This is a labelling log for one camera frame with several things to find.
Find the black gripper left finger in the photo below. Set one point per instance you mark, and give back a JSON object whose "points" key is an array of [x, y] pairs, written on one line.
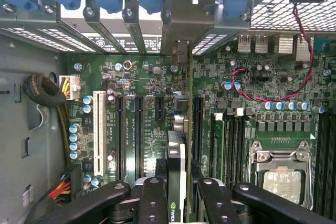
{"points": [[155, 203]]}

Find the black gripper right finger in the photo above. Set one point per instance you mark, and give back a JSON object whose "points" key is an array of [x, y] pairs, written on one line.
{"points": [[215, 208]]}

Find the long black expansion slot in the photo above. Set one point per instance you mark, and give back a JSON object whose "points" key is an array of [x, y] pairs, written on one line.
{"points": [[120, 134], [139, 134]]}

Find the installed CPU with paste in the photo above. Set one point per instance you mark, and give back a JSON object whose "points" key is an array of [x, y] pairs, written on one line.
{"points": [[282, 184]]}

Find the white expansion slot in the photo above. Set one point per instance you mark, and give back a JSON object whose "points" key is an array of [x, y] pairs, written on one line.
{"points": [[99, 129]]}

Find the short black expansion slot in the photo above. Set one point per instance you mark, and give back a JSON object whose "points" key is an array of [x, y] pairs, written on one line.
{"points": [[159, 108]]}

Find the green motherboard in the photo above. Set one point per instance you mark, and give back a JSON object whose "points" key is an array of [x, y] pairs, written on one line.
{"points": [[147, 77]]}

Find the open black PC case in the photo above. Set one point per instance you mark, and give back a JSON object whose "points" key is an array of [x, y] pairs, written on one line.
{"points": [[15, 129]]}

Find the metal CPU socket frame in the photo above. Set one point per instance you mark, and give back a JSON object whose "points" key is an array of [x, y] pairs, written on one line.
{"points": [[256, 166]]}

